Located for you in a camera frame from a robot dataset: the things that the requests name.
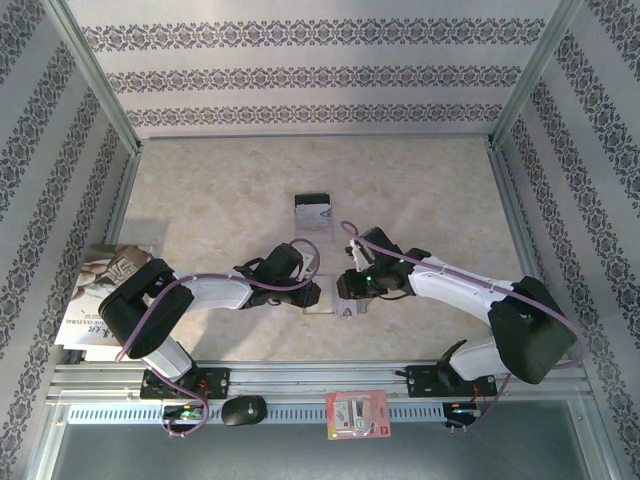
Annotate clear acrylic card stand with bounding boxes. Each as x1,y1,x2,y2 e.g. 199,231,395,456
293,192,335,245

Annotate silver patterned credit card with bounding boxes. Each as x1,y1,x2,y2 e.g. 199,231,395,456
295,202,333,221

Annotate red USB drive package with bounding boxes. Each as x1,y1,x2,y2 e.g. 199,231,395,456
324,389,391,441

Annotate black computer mouse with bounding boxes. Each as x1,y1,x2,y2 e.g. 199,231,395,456
221,394,267,428

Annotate grey sheet metal panel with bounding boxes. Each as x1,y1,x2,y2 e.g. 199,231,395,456
49,422,601,480

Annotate printed magazine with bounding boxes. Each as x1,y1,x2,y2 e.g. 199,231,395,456
53,243,157,350

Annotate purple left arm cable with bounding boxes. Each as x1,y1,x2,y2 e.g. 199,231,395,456
114,237,323,440

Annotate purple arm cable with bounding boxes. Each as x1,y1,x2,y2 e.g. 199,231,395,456
114,237,323,440
339,220,589,435

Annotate aluminium mounting rail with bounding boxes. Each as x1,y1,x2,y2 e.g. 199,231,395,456
47,358,587,401

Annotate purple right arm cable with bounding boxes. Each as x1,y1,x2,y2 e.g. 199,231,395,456
339,220,589,435

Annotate grey slotted cable duct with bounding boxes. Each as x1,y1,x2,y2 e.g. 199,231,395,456
67,403,446,426

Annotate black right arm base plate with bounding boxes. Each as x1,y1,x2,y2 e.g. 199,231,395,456
407,364,499,400

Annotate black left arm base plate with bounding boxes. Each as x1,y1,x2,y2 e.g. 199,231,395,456
139,367,231,400

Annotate aluminium back rail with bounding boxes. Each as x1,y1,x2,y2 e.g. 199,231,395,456
139,132,494,143

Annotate aluminium side rail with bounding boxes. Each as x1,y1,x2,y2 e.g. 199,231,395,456
487,144,569,360
101,149,145,246

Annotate aluminium frame post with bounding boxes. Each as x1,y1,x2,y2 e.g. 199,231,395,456
42,0,145,157
487,0,592,151

